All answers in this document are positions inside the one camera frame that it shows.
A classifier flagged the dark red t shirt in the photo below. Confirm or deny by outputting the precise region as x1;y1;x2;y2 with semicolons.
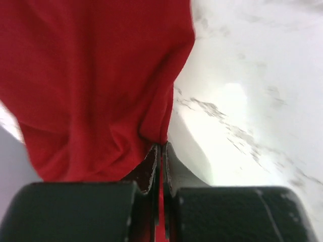
0;0;197;242

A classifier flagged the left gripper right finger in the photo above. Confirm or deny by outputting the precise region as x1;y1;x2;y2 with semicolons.
162;143;317;241

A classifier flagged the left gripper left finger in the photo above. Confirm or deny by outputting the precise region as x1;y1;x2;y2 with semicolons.
7;145;160;241

